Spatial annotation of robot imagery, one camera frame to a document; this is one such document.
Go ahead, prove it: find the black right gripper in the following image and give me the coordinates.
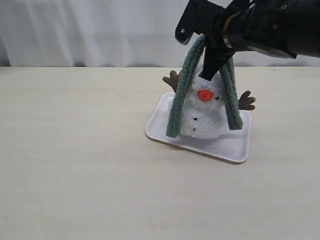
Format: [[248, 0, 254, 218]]
[[174, 0, 297, 81]]

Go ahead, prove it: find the green fuzzy scarf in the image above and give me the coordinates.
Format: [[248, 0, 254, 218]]
[[163, 35, 244, 138]]

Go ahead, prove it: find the white plush snowman toy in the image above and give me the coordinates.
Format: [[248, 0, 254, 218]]
[[162, 70, 257, 140]]

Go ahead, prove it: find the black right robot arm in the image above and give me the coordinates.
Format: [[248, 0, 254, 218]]
[[174, 0, 320, 81]]

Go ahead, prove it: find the white rectangular tray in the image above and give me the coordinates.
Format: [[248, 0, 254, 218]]
[[144, 92, 252, 164]]

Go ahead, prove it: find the white backdrop curtain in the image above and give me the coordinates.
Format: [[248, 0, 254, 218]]
[[0, 0, 320, 68]]

